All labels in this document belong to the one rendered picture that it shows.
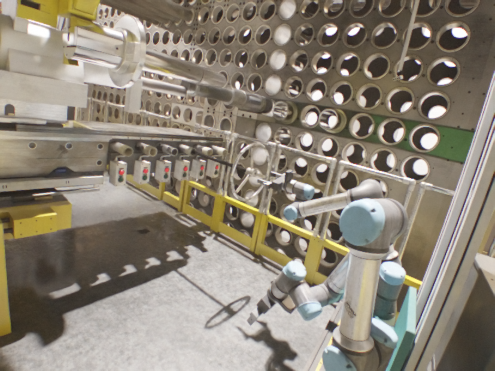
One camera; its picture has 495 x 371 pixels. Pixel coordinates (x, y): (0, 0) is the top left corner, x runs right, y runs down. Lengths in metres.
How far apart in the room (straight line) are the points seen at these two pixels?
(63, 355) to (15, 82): 1.32
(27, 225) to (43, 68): 0.82
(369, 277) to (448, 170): 2.06
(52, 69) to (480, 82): 2.96
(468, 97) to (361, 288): 2.23
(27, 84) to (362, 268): 1.70
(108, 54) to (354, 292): 1.56
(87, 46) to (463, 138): 2.70
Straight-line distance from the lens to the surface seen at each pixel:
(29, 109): 1.96
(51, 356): 1.72
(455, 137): 2.77
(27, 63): 1.88
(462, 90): 2.82
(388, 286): 1.46
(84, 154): 1.98
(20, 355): 1.77
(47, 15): 1.85
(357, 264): 0.80
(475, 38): 2.93
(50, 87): 1.83
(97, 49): 1.70
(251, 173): 1.74
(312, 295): 1.02
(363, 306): 0.84
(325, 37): 3.97
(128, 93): 2.15
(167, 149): 2.07
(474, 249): 1.01
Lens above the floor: 1.22
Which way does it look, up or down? 13 degrees down
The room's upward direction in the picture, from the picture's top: 11 degrees clockwise
